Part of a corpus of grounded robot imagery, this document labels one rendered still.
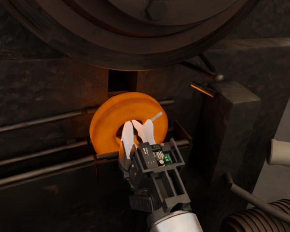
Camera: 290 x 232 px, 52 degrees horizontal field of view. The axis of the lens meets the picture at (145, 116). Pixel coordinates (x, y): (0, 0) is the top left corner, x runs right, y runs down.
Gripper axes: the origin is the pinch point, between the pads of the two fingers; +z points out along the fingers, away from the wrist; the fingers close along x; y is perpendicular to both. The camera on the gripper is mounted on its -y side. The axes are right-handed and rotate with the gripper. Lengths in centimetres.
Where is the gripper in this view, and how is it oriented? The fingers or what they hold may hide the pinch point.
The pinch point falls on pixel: (130, 126)
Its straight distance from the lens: 58.2
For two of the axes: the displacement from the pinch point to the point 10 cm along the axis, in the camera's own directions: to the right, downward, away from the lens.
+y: 1.9, -6.4, -7.4
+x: -9.3, 1.2, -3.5
